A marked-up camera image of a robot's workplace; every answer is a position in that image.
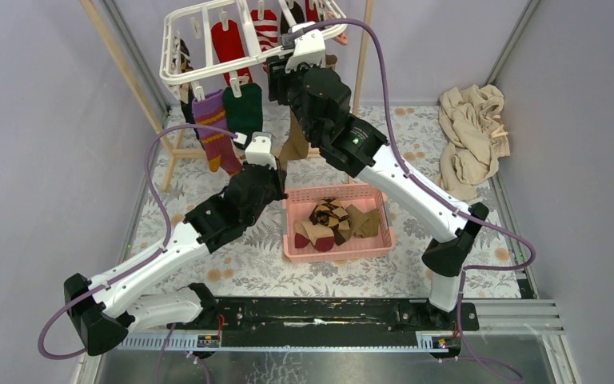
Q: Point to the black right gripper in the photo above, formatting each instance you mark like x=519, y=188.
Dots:
x=278, y=78

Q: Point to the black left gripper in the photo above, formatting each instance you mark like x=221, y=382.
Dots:
x=278, y=177

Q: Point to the green sock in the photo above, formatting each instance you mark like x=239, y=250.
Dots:
x=244, y=114

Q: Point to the purple orange striped sock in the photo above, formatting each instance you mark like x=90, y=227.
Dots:
x=218, y=147

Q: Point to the tan plain sock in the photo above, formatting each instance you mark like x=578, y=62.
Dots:
x=296, y=146

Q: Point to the brown argyle sock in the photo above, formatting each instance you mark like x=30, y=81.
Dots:
x=329, y=212

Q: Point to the beige purple striped sock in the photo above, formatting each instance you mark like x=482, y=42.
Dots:
x=320, y=237

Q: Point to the plain brown sock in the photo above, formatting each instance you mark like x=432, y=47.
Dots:
x=362, y=224

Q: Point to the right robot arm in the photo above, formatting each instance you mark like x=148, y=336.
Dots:
x=319, y=102

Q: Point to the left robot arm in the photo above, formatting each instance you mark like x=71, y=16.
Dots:
x=104, y=309

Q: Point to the wooden hanger stand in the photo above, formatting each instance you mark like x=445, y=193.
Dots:
x=157, y=116

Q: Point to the white plastic sock hanger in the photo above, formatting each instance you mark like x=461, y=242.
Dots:
x=193, y=24

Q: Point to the pink plastic basket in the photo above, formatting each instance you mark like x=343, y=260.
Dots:
x=301, y=202

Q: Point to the red white striped sock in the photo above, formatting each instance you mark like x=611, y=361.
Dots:
x=266, y=26

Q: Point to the red hanging sock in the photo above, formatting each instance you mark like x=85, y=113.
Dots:
x=227, y=41

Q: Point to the orange plastic clip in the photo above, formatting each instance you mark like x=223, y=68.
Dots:
x=342, y=39

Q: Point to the dark argyle sock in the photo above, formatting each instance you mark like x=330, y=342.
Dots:
x=181, y=64

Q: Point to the beige crumpled cloth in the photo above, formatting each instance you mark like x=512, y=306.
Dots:
x=477, y=139

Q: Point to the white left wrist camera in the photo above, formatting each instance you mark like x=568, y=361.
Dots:
x=258, y=149

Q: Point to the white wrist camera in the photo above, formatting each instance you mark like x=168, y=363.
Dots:
x=307, y=44
x=258, y=149

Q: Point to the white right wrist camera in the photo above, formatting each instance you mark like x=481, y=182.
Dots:
x=307, y=44

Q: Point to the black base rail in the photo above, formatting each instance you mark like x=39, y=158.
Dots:
x=329, y=322

